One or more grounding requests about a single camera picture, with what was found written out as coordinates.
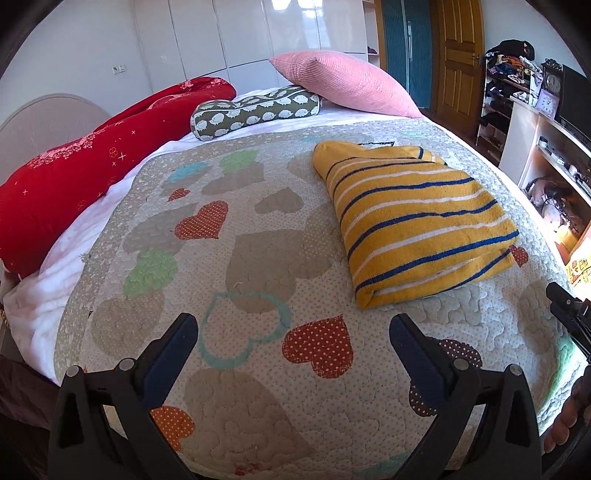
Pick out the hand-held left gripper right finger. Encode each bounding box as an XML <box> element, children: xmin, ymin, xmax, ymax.
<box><xmin>389</xmin><ymin>313</ymin><xmax>542</xmax><ymax>480</ymax></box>

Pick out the person's right hand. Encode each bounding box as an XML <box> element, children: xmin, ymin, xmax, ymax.
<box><xmin>543</xmin><ymin>376</ymin><xmax>591</xmax><ymax>456</ymax></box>

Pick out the black monitor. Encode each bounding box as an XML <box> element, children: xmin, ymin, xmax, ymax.
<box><xmin>558</xmin><ymin>65</ymin><xmax>591</xmax><ymax>136</ymax></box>

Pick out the dark mantel clock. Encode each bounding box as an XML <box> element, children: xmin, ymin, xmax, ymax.
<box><xmin>540</xmin><ymin>59</ymin><xmax>564</xmax><ymax>100</ymax></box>

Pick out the padded bed headboard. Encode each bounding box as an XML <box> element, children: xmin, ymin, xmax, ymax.
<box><xmin>0</xmin><ymin>93</ymin><xmax>112</xmax><ymax>161</ymax></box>

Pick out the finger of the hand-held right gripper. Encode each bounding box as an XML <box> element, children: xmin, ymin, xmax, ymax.
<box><xmin>545</xmin><ymin>282</ymin><xmax>591</xmax><ymax>359</ymax></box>

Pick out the yellow striped sweater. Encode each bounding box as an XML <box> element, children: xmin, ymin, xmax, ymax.
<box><xmin>312</xmin><ymin>141</ymin><xmax>520</xmax><ymax>310</ymax></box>

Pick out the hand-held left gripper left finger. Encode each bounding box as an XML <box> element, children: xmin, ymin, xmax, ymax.
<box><xmin>48</xmin><ymin>312</ymin><xmax>199</xmax><ymax>480</ymax></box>

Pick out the blue glass door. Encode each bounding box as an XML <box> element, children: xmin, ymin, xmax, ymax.
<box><xmin>380</xmin><ymin>0</ymin><xmax>433</xmax><ymax>110</ymax></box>

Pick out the white shelf unit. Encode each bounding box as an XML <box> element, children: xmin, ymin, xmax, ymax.
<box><xmin>499</xmin><ymin>95</ymin><xmax>591</xmax><ymax>287</ymax></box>

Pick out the pink corduroy pillow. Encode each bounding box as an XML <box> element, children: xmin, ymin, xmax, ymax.
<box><xmin>269</xmin><ymin>51</ymin><xmax>424</xmax><ymax>119</ymax></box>

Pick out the red pillow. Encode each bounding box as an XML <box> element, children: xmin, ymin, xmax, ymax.
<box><xmin>0</xmin><ymin>76</ymin><xmax>238</xmax><ymax>280</ymax></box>

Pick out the yellow printed box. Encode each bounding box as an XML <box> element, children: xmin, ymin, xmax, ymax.
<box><xmin>565</xmin><ymin>257</ymin><xmax>591</xmax><ymax>285</ymax></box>

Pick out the green hedgehog-print bolster pillow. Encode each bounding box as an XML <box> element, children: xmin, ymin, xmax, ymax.
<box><xmin>190</xmin><ymin>85</ymin><xmax>327</xmax><ymax>140</ymax></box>

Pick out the heart-patterned quilt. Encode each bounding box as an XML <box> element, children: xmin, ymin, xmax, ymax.
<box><xmin>54</xmin><ymin>117</ymin><xmax>583</xmax><ymax>480</ymax></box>

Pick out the cluttered clothes shelf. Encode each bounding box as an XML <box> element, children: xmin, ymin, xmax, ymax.
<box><xmin>475</xmin><ymin>39</ymin><xmax>542</xmax><ymax>163</ymax></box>

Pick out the wooden door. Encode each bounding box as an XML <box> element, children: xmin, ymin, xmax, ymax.
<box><xmin>431</xmin><ymin>0</ymin><xmax>484</xmax><ymax>121</ymax></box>

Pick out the white glossy wardrobe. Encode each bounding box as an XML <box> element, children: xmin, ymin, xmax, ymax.
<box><xmin>133</xmin><ymin>0</ymin><xmax>376</xmax><ymax>92</ymax></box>

